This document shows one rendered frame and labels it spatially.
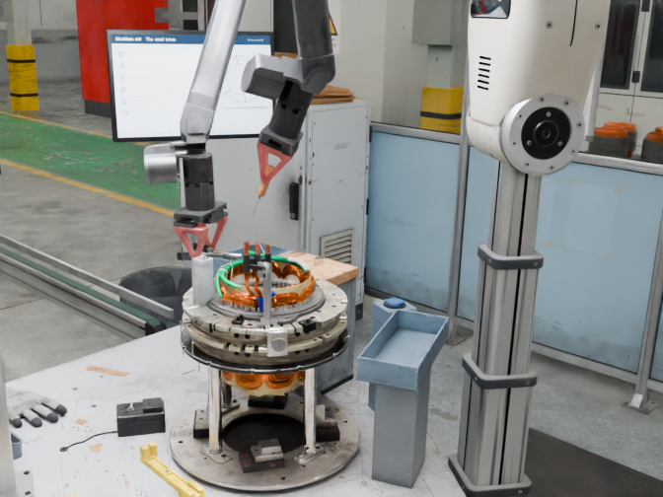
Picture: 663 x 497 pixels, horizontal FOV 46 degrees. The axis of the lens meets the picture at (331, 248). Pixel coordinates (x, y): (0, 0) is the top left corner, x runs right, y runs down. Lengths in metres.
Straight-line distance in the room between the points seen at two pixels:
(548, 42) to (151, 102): 1.40
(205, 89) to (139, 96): 0.97
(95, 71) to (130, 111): 3.16
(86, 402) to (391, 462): 0.72
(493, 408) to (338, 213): 2.42
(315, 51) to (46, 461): 0.94
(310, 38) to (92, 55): 4.40
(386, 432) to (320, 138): 2.46
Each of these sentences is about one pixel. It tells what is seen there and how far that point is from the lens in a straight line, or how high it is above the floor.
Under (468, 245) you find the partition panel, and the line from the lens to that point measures 3.94.
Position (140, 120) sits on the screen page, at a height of 1.30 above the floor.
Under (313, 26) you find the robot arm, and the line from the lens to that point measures 1.28.
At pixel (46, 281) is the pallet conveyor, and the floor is 0.73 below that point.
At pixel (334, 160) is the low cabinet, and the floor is 0.93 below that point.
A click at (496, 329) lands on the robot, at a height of 1.02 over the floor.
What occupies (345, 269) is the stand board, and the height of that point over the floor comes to 1.06.
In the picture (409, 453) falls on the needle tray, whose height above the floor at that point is 0.86.
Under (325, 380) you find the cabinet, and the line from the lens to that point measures 1.83.
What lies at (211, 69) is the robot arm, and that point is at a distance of 1.54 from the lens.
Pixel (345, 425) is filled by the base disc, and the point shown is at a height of 0.80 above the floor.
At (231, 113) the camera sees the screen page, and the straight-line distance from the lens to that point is 2.52.
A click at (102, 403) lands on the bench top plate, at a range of 1.84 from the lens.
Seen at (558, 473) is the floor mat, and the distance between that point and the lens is 3.11.
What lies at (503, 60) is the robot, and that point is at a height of 1.56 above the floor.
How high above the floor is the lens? 1.63
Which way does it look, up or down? 17 degrees down
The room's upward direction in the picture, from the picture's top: 2 degrees clockwise
